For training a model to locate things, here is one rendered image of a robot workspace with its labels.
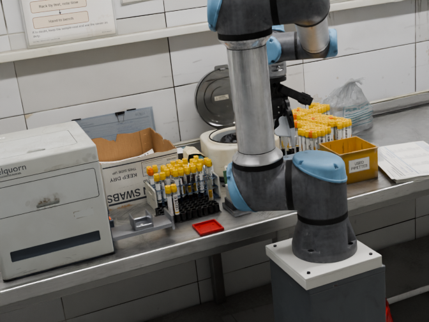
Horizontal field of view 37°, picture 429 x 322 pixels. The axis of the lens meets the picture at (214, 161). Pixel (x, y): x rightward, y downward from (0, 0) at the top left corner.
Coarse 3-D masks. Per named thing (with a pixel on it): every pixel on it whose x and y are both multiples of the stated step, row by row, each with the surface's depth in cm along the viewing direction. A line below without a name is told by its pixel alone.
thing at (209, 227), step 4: (208, 220) 178; (212, 220) 178; (192, 224) 176; (196, 224) 176; (200, 224) 177; (204, 224) 177; (208, 224) 177; (212, 224) 176; (216, 224) 176; (220, 224) 174; (196, 228) 174; (200, 228) 175; (204, 228) 175; (208, 228) 174; (212, 228) 174; (216, 228) 174; (220, 228) 172; (200, 232) 171; (204, 232) 171; (208, 232) 171; (212, 232) 171
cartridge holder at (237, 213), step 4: (228, 200) 183; (224, 204) 186; (228, 204) 183; (232, 204) 180; (228, 208) 183; (232, 208) 181; (236, 208) 181; (232, 212) 180; (236, 212) 180; (240, 212) 180; (244, 212) 180; (248, 212) 181; (236, 216) 180
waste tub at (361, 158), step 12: (324, 144) 203; (336, 144) 204; (348, 144) 205; (360, 144) 203; (372, 144) 196; (348, 156) 191; (360, 156) 193; (372, 156) 194; (348, 168) 193; (360, 168) 194; (372, 168) 195; (348, 180) 194; (360, 180) 195
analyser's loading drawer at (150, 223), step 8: (144, 216) 174; (152, 216) 169; (160, 216) 176; (168, 216) 173; (128, 224) 173; (136, 224) 172; (144, 224) 172; (152, 224) 169; (160, 224) 171; (168, 224) 171; (112, 232) 169; (120, 232) 169; (128, 232) 168; (136, 232) 168; (144, 232) 169
